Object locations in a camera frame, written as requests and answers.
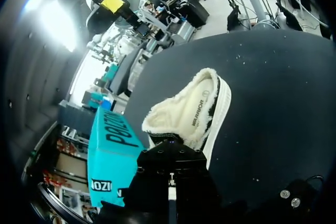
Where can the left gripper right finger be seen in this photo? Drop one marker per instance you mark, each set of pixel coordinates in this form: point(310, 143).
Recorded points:
point(191, 171)

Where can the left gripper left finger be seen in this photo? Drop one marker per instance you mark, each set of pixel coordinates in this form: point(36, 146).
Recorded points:
point(152, 166)

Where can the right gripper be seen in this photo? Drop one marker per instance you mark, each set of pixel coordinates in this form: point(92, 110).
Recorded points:
point(111, 3)

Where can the black white fleece-lined shoe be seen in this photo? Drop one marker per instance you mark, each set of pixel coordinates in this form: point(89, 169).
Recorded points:
point(168, 113)

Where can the shoe insole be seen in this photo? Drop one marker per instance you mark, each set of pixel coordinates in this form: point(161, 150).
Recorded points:
point(197, 111)

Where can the teal box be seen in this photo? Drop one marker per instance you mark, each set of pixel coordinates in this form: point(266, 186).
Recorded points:
point(110, 153)

